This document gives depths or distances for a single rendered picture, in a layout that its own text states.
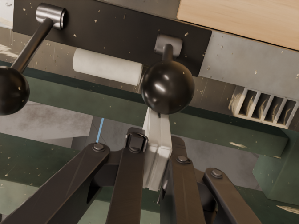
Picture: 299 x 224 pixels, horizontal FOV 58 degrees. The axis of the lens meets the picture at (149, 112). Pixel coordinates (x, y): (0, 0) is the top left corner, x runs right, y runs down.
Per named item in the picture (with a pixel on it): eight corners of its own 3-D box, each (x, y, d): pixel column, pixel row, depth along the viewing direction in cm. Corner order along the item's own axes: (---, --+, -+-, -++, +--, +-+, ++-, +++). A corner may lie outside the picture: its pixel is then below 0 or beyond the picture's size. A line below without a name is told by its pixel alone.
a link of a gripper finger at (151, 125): (146, 190, 16) (134, 187, 16) (149, 136, 22) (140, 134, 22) (159, 146, 15) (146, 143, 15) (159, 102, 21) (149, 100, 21)
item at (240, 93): (277, 119, 36) (287, 129, 33) (227, 107, 35) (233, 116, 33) (290, 91, 34) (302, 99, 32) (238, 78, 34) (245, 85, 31)
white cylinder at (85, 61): (78, 67, 34) (139, 82, 35) (70, 73, 31) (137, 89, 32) (81, 44, 33) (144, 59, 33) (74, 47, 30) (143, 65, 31)
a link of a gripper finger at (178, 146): (170, 178, 13) (227, 191, 14) (166, 133, 18) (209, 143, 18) (162, 202, 14) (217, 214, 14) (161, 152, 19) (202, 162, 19)
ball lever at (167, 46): (180, 63, 30) (187, 130, 18) (147, 55, 30) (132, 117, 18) (190, 29, 28) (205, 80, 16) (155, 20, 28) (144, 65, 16)
